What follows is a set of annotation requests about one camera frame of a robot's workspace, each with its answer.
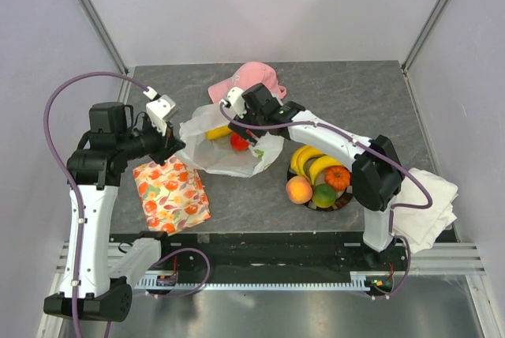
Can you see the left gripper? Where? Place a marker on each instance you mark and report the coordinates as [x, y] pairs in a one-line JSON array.
[[166, 145]]

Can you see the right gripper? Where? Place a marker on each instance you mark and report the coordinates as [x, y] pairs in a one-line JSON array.
[[241, 128]]

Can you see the fake red apple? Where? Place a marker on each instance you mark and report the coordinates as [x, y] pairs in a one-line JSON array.
[[238, 143]]

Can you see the white plastic bag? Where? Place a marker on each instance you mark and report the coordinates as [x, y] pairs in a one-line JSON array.
[[217, 156]]

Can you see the fake banana bunch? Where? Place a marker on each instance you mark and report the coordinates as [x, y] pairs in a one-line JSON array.
[[309, 163]]

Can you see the fake peach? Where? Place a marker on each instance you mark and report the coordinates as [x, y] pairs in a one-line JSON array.
[[299, 190]]

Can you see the fake orange mini pumpkin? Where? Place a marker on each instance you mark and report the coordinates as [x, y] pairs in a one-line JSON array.
[[338, 177]]

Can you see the fake yellow lemon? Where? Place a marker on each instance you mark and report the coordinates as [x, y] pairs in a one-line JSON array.
[[323, 196]]

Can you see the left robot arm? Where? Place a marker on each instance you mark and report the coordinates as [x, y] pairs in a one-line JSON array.
[[92, 289]]

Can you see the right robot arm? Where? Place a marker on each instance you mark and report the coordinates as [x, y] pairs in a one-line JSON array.
[[375, 176]]

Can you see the pink baseball cap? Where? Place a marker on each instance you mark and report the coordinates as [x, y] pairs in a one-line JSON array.
[[246, 76]]

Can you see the floral orange cloth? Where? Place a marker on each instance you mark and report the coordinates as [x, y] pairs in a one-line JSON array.
[[172, 196]]

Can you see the dark striped ceramic plate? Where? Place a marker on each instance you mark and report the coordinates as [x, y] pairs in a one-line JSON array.
[[343, 198]]

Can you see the white folded towel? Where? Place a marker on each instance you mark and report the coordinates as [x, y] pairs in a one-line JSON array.
[[423, 208]]

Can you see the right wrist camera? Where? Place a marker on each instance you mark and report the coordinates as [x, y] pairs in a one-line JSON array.
[[233, 100]]

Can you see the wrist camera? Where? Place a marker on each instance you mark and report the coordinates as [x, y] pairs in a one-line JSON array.
[[159, 110], [233, 100]]

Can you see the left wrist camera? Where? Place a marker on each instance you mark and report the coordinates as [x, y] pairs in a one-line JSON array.
[[159, 110]]

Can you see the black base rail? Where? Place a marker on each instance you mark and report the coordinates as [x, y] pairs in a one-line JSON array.
[[342, 252]]

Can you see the left aluminium frame post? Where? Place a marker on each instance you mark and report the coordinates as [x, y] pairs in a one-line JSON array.
[[100, 29]]

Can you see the aluminium frame post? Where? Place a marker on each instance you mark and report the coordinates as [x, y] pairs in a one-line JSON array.
[[423, 35], [100, 29]]

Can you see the right aluminium frame post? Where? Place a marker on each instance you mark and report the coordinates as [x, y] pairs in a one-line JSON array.
[[423, 35]]

